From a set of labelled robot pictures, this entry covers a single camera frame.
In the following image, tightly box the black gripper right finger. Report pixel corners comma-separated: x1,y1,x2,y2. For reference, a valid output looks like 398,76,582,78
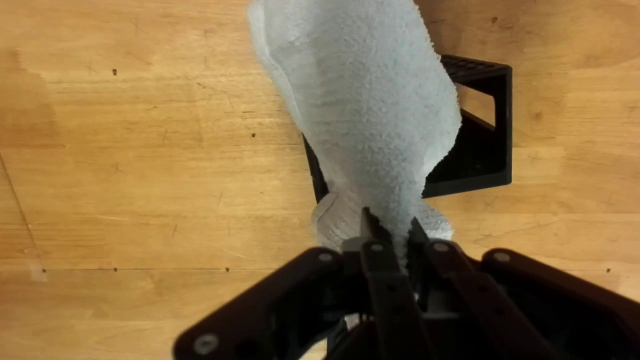
405,216,640,360

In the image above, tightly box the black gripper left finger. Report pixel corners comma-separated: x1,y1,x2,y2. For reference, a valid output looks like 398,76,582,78
172,206,435,360

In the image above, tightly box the black perforated basket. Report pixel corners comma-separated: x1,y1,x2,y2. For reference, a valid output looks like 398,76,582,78
301,54,513,202

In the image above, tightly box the white towel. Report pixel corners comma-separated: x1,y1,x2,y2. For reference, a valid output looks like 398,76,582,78
245,0,464,257

